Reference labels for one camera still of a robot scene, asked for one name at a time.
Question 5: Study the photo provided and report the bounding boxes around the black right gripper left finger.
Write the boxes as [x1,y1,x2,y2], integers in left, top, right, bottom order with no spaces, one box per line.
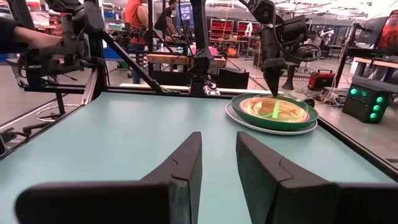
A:
[14,131,203,224]

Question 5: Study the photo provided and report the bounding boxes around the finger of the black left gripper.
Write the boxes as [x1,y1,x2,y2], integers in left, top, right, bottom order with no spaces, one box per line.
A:
[274,61,285,96]
[263,65,276,96]

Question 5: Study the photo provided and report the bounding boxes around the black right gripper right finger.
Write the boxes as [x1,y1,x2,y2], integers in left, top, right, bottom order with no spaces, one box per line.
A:
[235,131,398,224]

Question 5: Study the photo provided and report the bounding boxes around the orange translucent plastic plate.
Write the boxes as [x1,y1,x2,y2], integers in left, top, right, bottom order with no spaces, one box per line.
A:
[241,98,309,123]

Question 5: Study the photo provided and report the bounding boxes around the dark green plastic plate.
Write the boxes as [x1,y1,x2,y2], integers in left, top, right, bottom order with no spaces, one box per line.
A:
[230,92,320,131]

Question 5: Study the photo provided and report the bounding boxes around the black case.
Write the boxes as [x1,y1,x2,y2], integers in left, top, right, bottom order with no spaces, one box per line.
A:
[217,67,250,90]

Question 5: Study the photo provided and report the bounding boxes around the person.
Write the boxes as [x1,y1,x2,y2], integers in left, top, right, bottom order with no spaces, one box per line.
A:
[121,0,150,85]
[154,0,178,43]
[371,9,398,82]
[0,17,65,55]
[303,30,323,60]

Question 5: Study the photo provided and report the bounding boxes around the red portable power unit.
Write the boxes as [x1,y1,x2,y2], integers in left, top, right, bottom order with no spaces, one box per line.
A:
[307,69,336,91]

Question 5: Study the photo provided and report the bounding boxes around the white plastic plate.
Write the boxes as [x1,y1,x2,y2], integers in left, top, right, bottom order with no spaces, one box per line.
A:
[224,101,318,136]

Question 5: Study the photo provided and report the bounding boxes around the red storage shelf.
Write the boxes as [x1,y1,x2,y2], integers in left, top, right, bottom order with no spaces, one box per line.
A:
[210,17,261,40]

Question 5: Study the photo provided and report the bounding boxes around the black computer with green lights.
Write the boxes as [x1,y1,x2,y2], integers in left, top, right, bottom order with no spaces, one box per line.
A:
[341,81,390,124]

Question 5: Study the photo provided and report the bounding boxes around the black monitor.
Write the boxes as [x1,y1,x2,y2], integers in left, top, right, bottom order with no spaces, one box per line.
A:
[356,16,389,48]

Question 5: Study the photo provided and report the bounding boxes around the wooden desk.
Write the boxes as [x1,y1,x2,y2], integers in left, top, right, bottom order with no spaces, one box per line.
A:
[354,57,398,70]

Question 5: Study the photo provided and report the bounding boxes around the wooden workbench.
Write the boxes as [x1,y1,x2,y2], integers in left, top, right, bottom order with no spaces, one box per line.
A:
[146,52,227,68]

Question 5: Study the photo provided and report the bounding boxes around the blue bin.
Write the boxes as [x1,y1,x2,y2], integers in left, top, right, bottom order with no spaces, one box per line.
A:
[103,45,126,60]

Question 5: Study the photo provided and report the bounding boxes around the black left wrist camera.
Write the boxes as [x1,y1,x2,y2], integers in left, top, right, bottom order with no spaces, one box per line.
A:
[279,14,309,45]

